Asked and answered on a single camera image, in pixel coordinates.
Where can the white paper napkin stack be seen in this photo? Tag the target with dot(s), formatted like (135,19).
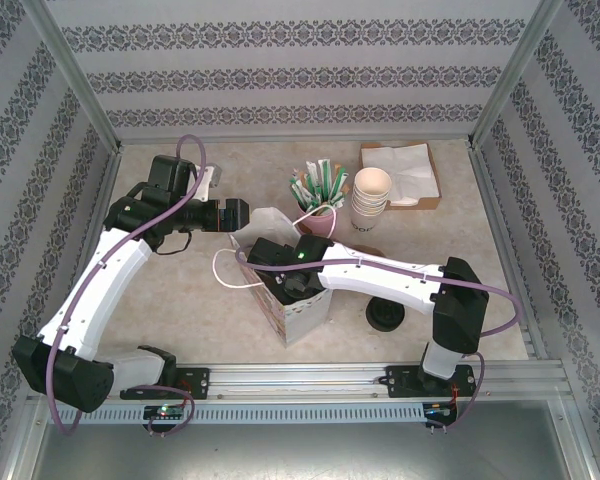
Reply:
(405,201)

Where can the circuit board green light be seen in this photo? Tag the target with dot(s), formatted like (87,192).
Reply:
(165,412)

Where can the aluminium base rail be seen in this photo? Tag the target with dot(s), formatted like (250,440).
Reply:
(300,382)

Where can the aluminium back rail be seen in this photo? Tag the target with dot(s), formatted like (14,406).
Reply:
(300,138)

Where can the brown cardboard cup carrier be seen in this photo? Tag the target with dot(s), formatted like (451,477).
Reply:
(372,251)

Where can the pink cup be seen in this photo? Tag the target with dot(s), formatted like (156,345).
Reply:
(325,225)

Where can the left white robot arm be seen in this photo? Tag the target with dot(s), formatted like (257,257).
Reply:
(105,280)

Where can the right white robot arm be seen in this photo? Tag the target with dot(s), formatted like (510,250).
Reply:
(380,275)

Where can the white paper cup dark print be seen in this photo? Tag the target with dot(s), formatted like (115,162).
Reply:
(367,224)

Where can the small circuit board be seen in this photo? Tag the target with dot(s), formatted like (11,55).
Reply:
(437,410)

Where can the aluminium frame post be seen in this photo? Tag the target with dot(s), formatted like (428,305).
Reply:
(513,75)
(76,75)

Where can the white patterned paper bag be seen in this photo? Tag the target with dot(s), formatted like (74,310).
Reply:
(305,320)

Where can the black mounting plate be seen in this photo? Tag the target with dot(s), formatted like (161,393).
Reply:
(400,382)
(197,382)

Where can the black plastic cup lid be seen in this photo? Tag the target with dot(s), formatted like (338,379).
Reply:
(386,312)

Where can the brown cardboard napkin tray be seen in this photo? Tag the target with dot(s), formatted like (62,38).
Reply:
(430,205)

